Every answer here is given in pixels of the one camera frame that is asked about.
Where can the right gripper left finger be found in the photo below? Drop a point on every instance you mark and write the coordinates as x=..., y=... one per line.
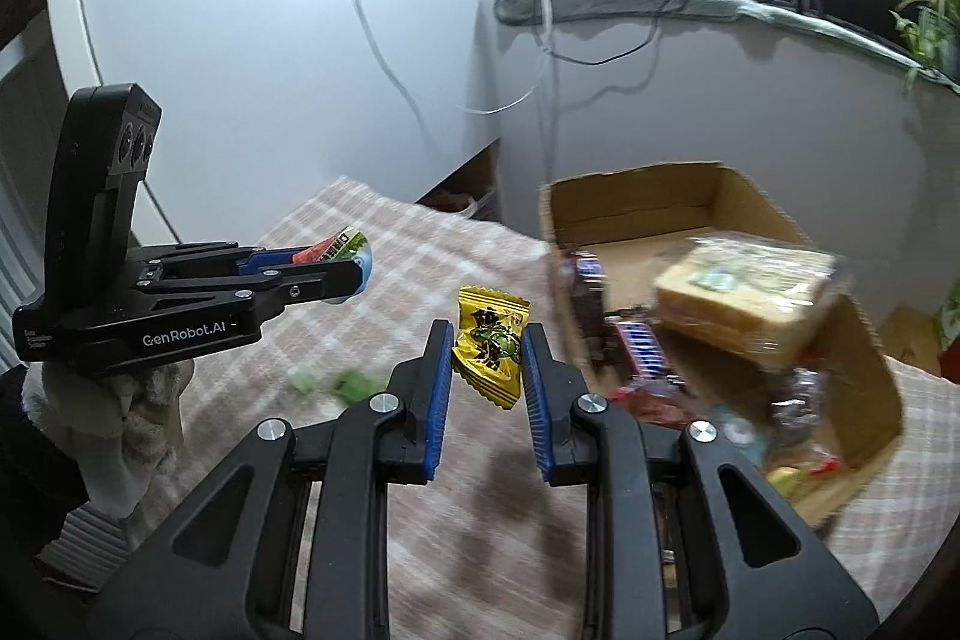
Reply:
x=223, y=564

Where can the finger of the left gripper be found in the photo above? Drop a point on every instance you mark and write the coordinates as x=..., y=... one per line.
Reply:
x=325, y=281
x=263, y=259

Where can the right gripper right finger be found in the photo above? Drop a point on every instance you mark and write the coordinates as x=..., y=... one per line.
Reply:
x=683, y=538

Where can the red triangular snack packet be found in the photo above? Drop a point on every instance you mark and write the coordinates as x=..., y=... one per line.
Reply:
x=348, y=244

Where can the green candy packet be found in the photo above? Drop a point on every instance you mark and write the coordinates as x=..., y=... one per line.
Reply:
x=348, y=386

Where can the green blue jelly packet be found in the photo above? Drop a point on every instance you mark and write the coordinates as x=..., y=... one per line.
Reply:
x=792, y=461

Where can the yellow candy packet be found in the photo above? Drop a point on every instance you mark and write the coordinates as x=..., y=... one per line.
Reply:
x=487, y=348

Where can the small Snickers bar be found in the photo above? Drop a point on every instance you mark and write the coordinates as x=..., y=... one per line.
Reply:
x=635, y=346

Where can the bagged sliced bread loaf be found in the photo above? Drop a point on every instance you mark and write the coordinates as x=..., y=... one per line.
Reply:
x=759, y=299

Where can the clear bag dried fruit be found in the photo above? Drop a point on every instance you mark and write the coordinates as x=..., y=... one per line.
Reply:
x=797, y=404
x=656, y=402

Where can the large Snickers bar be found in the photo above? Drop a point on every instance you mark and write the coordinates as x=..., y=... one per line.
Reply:
x=584, y=281

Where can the left gloved hand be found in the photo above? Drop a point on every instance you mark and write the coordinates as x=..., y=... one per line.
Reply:
x=120, y=430

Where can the pink plaid tablecloth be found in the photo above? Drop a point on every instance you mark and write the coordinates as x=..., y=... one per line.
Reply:
x=488, y=550

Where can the white cabinet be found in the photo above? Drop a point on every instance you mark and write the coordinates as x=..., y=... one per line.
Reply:
x=266, y=101

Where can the brown cardboard box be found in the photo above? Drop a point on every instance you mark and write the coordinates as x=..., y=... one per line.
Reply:
x=628, y=218

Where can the grey windowsill cloth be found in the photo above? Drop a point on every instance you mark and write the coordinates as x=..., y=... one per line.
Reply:
x=726, y=12

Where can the potted spider plant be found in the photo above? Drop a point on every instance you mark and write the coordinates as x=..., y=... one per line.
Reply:
x=929, y=29

